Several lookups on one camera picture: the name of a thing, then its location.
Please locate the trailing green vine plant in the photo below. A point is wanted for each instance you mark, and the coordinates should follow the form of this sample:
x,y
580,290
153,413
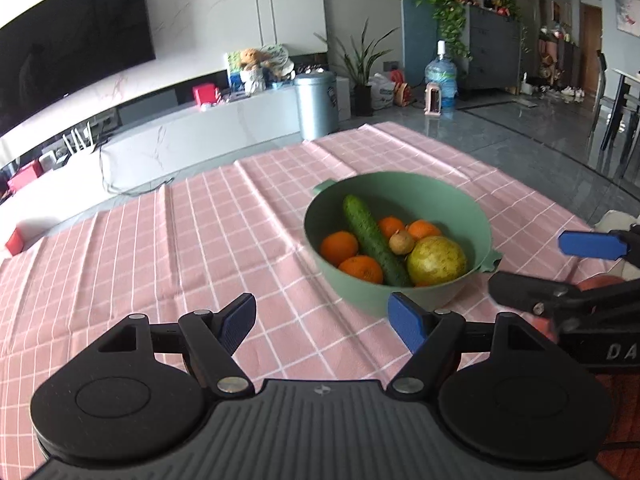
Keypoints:
x,y
450,5

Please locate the white plastic bag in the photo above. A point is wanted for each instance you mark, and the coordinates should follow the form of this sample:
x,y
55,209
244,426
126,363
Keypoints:
x,y
382,92

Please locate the pink checked tablecloth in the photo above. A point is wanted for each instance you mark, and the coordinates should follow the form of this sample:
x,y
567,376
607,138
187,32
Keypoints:
x,y
200,240

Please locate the white marble television cabinet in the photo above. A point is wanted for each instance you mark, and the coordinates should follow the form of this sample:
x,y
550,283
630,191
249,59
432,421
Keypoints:
x,y
200,135

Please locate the wall picture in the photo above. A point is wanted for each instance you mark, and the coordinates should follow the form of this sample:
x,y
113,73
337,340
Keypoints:
x,y
628,12

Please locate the black television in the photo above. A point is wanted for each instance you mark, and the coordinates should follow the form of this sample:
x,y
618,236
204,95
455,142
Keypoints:
x,y
60,50

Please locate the small white device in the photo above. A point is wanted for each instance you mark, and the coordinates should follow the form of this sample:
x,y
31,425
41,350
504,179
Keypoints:
x,y
52,162

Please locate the white router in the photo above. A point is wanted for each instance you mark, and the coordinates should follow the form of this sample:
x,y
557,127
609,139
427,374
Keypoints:
x,y
77,142

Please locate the brown teddy bear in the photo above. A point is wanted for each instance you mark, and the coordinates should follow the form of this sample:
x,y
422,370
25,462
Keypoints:
x,y
250,60

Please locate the pink bottle stand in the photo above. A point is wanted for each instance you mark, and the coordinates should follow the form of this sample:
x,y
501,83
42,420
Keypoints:
x,y
433,100

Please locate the red box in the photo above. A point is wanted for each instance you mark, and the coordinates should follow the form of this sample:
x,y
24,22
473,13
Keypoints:
x,y
203,96

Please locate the green colander bowl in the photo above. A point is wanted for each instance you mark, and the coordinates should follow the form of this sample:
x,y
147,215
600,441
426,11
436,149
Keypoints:
x,y
325,220

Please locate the brown door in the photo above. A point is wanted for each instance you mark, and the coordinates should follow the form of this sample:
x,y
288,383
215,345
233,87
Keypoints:
x,y
591,42

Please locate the pink flat box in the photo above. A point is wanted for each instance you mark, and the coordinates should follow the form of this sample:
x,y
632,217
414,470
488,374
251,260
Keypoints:
x,y
25,176

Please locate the orange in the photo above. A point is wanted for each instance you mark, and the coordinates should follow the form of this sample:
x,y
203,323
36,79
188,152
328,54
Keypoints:
x,y
340,245
361,268
424,230
391,226

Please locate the yellow-green pear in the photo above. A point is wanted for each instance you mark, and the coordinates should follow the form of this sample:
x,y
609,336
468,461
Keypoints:
x,y
436,261

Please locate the green cucumber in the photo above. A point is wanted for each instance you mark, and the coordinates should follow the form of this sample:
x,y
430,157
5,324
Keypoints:
x,y
370,235

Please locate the grey cabinet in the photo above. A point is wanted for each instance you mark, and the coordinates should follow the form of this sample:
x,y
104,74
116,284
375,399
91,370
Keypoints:
x,y
492,50

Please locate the potted long-leaf plant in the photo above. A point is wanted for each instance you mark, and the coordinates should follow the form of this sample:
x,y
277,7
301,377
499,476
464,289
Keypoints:
x,y
361,60

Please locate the blue water bottle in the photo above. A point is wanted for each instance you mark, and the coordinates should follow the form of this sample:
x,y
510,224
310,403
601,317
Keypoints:
x,y
441,77

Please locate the dining table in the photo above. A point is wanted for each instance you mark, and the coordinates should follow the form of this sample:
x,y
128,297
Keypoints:
x,y
627,77

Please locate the small brown round fruit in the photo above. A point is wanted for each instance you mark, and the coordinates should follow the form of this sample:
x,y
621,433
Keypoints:
x,y
402,242

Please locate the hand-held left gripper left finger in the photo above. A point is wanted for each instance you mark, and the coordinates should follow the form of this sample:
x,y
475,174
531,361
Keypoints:
x,y
237,320

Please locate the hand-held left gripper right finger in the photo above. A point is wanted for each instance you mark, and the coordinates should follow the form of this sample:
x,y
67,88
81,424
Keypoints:
x,y
406,322

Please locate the round painted fan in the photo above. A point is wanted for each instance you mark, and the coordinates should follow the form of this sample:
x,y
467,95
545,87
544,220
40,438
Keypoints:
x,y
277,57

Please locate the silver trash can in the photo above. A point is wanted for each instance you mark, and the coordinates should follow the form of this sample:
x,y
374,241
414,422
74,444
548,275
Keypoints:
x,y
316,107

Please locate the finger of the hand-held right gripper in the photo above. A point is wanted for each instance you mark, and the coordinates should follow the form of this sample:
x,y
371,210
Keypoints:
x,y
592,245
530,291

